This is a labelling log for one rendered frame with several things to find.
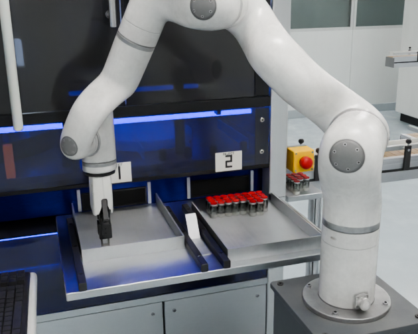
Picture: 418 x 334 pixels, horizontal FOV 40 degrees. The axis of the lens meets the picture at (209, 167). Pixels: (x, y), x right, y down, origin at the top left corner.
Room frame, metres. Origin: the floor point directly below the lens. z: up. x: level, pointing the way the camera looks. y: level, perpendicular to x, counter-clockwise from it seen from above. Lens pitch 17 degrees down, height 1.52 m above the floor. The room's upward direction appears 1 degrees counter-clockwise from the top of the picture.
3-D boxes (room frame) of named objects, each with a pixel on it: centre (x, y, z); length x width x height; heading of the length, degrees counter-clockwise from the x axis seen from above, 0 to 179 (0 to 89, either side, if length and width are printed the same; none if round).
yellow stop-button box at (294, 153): (1.75, -0.29, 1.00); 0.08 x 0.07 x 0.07; 17
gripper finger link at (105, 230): (1.32, 0.26, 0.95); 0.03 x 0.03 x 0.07; 17
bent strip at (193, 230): (1.37, 0.03, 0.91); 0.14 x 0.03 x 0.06; 18
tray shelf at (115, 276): (1.45, 0.06, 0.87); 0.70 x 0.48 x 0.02; 107
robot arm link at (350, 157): (1.08, -0.29, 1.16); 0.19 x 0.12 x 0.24; 158
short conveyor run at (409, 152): (1.97, -0.52, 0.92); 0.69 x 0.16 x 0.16; 107
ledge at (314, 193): (1.80, -0.29, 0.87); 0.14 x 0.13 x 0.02; 17
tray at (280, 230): (1.46, -0.12, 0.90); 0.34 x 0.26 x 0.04; 16
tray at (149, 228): (1.47, 0.24, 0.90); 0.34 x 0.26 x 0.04; 17
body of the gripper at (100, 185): (1.34, 0.27, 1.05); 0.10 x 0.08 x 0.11; 17
